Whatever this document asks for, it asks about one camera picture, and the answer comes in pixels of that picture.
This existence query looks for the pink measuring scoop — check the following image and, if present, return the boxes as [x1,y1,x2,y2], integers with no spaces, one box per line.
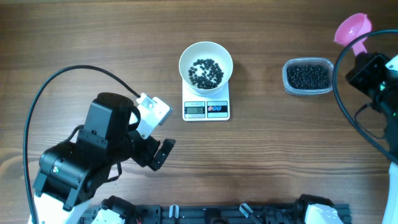
[333,13,372,47]

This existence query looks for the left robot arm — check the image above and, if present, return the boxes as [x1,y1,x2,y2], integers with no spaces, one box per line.
[30,92,175,223]

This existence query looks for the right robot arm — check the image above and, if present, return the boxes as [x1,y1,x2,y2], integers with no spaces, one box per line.
[335,52,397,224]

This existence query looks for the white digital kitchen scale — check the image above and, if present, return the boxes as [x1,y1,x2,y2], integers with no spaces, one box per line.
[182,81,231,122]

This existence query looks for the black beans in bowl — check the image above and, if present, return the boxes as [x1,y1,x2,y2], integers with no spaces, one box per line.
[188,58,224,90]

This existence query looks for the white bowl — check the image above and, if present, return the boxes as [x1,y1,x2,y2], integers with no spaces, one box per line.
[178,42,234,95]

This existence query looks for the clear plastic container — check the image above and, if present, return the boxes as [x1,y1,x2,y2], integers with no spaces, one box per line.
[282,57,333,96]

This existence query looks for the left black cable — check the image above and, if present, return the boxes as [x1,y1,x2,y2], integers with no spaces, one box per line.
[23,64,142,224]

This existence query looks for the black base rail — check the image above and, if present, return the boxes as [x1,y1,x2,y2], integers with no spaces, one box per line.
[77,194,352,224]

